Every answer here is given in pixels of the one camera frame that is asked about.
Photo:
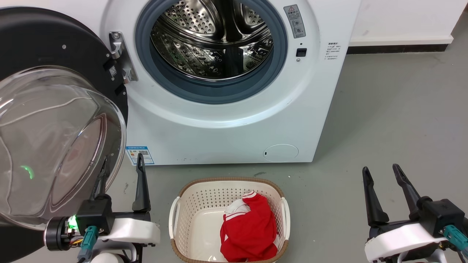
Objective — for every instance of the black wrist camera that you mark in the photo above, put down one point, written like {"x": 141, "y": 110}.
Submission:
{"x": 95, "y": 215}
{"x": 442, "y": 215}

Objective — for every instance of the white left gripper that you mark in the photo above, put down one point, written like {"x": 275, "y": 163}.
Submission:
{"x": 135, "y": 230}

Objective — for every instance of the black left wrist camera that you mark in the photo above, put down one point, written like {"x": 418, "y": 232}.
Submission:
{"x": 95, "y": 215}

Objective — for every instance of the red and white garment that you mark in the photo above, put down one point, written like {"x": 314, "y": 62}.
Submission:
{"x": 252, "y": 233}

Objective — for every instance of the round white filter cover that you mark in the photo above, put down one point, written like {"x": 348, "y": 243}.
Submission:
{"x": 280, "y": 153}

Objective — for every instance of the cream plastic laundry basket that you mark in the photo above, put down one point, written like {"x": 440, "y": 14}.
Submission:
{"x": 199, "y": 226}

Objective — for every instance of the black door latch socket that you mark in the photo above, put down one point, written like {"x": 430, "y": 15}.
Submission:
{"x": 301, "y": 52}

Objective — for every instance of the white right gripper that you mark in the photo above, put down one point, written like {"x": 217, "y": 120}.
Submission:
{"x": 395, "y": 241}

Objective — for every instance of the metal door hinge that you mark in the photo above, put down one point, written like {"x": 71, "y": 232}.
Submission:
{"x": 122, "y": 54}

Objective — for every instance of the stainless steel washer drum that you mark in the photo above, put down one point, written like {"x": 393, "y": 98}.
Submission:
{"x": 204, "y": 44}

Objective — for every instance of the blue energy label sticker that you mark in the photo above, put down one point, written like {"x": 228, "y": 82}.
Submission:
{"x": 144, "y": 152}

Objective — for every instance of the white front-load washing machine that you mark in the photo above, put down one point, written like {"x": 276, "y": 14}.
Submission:
{"x": 226, "y": 131}

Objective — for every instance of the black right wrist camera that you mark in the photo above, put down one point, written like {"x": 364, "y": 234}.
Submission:
{"x": 442, "y": 215}

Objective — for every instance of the round black glass washer door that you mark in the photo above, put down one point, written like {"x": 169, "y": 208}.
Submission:
{"x": 36, "y": 44}

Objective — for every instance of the grey warning label sticker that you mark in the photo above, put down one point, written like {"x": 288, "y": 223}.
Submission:
{"x": 295, "y": 21}

